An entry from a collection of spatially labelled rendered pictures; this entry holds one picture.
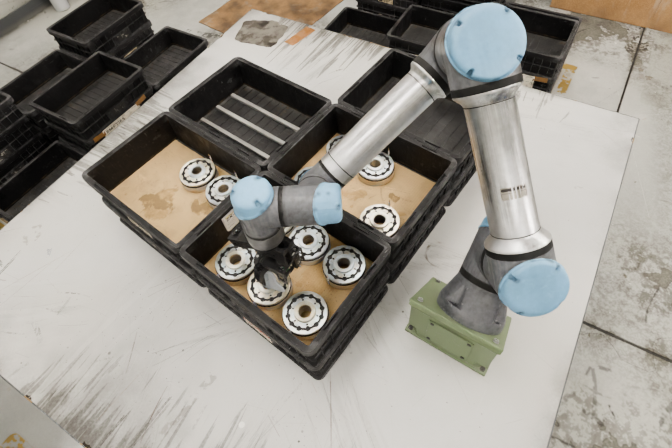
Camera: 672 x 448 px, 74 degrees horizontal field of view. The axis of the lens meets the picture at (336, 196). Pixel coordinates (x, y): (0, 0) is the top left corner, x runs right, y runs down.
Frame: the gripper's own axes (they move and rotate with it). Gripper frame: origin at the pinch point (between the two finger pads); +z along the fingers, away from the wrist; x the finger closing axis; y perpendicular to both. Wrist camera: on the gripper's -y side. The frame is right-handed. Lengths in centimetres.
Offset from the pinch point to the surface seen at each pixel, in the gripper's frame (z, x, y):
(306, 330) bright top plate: -0.9, -8.0, 13.7
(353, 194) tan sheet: 2.0, 30.4, 4.1
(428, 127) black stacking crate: 2, 62, 12
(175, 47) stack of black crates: 47, 101, -147
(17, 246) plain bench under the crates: 15, -25, -82
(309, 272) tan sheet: 1.9, 5.0, 5.9
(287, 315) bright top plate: -0.9, -7.2, 8.1
